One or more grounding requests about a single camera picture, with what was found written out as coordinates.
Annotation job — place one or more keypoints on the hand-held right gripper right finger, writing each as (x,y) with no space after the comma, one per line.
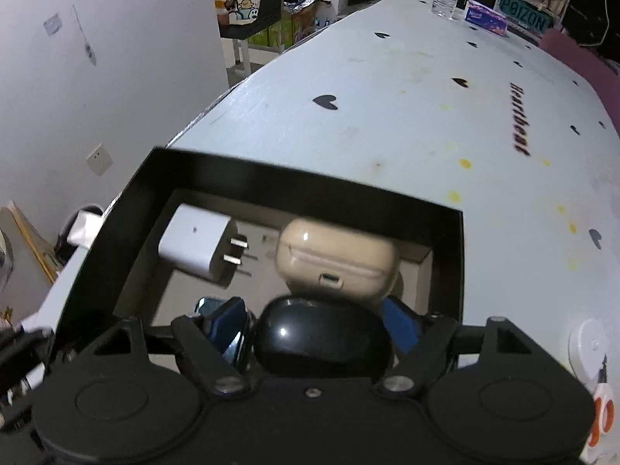
(403,325)

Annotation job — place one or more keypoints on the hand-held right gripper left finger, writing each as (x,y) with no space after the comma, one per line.
(227,322)

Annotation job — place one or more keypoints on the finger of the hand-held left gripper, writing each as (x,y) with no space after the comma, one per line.
(24,344)

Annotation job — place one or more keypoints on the black smartwatch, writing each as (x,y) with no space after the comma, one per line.
(243,345)

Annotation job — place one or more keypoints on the glossy black case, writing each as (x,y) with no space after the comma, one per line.
(319,339)

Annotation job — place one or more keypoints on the small white charger plug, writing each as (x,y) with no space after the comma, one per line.
(193,242)

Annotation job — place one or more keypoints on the beige earbuds case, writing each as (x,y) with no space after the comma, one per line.
(334,256)

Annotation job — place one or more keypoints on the black cardboard box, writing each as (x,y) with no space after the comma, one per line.
(290,184)

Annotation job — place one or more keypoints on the round white tape measure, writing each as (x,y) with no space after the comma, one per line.
(588,348)

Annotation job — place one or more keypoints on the orange and white scissors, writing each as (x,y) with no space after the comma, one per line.
(603,421)

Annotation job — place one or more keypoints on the purple tissue pack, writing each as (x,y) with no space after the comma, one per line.
(487,18)

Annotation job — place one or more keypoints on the teal sign box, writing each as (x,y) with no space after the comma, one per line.
(525,12)

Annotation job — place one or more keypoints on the white wall socket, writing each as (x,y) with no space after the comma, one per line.
(99,161)

